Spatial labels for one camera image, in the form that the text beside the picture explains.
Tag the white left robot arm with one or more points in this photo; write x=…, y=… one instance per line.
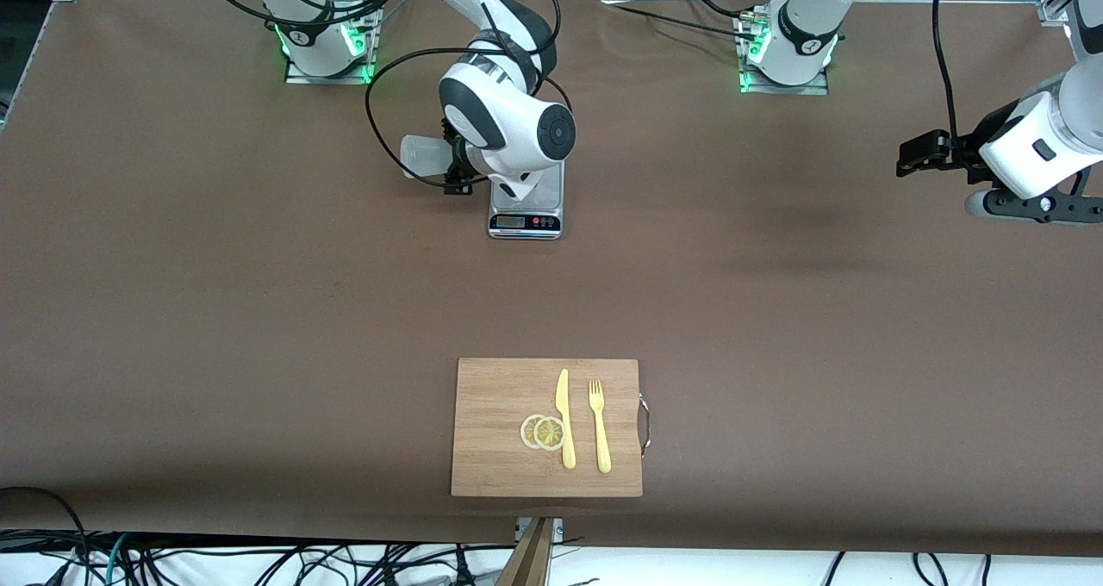
x=1025, y=142

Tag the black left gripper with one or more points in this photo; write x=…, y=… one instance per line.
x=972, y=150

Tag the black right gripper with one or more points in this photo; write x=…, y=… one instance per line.
x=459, y=169

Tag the translucent sauce bottle orange cap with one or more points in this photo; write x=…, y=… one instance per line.
x=422, y=155

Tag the yellow plastic knife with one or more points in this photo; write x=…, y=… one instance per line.
x=568, y=448

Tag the wooden cutting board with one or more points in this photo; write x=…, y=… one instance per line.
x=491, y=431

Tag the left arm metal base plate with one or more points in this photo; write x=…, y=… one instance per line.
x=784, y=90

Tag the metal table bracket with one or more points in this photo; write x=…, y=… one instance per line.
x=558, y=530

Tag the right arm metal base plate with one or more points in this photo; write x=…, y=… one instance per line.
x=327, y=78

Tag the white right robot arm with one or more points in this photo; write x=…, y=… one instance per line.
x=500, y=112

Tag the yellow plastic fork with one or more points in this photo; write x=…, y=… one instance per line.
x=603, y=448

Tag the wooden beam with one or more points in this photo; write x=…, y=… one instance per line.
x=527, y=560

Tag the lemon slice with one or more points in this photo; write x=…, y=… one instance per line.
x=550, y=433
x=526, y=432

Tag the silver digital kitchen scale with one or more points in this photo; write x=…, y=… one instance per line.
x=526, y=221

